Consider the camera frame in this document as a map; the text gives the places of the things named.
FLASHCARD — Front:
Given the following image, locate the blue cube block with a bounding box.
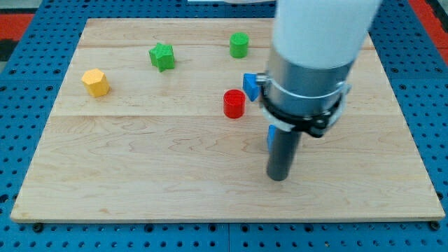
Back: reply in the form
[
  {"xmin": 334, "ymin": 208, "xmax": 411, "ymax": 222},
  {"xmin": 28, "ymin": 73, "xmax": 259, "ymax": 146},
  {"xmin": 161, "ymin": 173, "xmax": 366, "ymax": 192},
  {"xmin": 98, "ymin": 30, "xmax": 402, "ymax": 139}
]
[{"xmin": 267, "ymin": 125, "xmax": 276, "ymax": 152}]

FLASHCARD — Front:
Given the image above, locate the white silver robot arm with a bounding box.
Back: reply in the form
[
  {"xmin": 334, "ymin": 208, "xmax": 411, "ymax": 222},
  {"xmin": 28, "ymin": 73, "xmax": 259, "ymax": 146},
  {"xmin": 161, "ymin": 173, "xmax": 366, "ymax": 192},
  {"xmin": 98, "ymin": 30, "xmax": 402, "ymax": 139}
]
[{"xmin": 261, "ymin": 0, "xmax": 381, "ymax": 137}]

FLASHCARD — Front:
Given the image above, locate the green star block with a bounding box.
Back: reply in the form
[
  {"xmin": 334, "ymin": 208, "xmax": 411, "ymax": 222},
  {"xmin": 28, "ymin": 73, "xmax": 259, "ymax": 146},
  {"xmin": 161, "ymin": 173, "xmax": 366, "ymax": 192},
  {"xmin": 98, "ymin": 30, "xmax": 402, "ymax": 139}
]
[{"xmin": 148, "ymin": 43, "xmax": 175, "ymax": 72}]

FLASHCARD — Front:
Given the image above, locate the red cylinder block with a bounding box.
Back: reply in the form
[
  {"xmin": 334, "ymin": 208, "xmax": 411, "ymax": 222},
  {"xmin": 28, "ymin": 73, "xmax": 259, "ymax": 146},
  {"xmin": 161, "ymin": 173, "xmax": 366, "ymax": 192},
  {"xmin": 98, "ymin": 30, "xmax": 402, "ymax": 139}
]
[{"xmin": 223, "ymin": 89, "xmax": 246, "ymax": 119}]

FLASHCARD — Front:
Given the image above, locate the blue triangle block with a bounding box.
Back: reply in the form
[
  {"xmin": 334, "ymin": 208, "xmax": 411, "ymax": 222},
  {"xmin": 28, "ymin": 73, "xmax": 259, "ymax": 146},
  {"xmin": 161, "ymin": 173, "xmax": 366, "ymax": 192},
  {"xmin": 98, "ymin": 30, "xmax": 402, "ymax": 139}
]
[{"xmin": 242, "ymin": 73, "xmax": 260, "ymax": 102}]

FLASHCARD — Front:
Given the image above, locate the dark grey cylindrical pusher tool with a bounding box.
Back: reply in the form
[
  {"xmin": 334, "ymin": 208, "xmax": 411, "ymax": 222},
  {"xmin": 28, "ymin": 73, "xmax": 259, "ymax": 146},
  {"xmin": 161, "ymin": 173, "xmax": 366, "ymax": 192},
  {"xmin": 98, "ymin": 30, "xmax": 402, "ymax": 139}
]
[{"xmin": 267, "ymin": 128, "xmax": 302, "ymax": 181}]

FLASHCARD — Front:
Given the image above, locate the wooden board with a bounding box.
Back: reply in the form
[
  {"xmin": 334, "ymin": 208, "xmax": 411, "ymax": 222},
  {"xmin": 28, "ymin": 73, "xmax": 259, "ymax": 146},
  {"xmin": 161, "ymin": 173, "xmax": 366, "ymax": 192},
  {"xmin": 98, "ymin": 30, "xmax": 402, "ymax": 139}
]
[{"xmin": 10, "ymin": 18, "xmax": 445, "ymax": 223}]

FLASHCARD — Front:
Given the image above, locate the green cylinder block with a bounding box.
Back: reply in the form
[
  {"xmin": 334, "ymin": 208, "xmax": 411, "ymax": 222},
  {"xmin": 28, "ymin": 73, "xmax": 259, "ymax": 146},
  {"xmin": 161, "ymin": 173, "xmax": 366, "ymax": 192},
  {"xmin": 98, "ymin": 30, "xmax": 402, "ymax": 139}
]
[{"xmin": 230, "ymin": 32, "xmax": 249, "ymax": 58}]

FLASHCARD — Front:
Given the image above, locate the yellow hexagon block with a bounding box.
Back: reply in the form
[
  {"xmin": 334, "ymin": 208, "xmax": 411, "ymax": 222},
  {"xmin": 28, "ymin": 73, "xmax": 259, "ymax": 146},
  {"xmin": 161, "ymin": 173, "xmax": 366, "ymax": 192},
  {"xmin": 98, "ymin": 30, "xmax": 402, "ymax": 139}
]
[{"xmin": 81, "ymin": 69, "xmax": 110, "ymax": 97}]

